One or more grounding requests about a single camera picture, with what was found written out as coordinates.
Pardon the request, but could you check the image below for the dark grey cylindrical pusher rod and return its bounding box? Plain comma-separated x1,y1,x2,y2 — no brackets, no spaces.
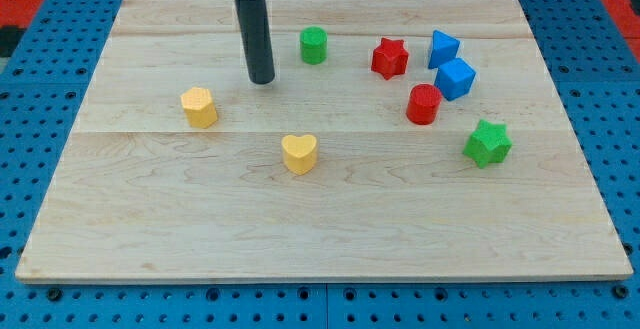
234,0,275,85

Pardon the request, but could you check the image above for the green cylinder block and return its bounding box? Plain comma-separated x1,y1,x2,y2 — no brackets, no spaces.
299,26,328,65

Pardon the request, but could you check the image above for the yellow hexagon block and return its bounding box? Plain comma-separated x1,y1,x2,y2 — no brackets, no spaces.
180,87,218,129

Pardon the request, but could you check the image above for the red star block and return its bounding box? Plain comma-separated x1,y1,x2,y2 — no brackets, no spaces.
371,37,409,80

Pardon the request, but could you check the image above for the yellow heart block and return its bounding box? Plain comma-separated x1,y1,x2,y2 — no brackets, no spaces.
281,134,318,175

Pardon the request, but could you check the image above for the red cylinder block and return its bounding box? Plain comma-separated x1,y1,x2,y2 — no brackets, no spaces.
406,84,442,125

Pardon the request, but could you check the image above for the blue triangle block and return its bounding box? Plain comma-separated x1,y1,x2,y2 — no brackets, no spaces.
428,30,460,69

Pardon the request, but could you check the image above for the light wooden board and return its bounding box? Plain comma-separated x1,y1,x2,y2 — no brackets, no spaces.
15,0,633,284

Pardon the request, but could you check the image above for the blue cube block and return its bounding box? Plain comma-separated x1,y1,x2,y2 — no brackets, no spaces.
434,58,476,101

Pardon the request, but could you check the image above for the green star block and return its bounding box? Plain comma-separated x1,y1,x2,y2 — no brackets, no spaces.
462,119,512,168

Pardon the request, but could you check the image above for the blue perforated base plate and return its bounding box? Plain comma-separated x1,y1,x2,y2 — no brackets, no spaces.
1,0,639,328

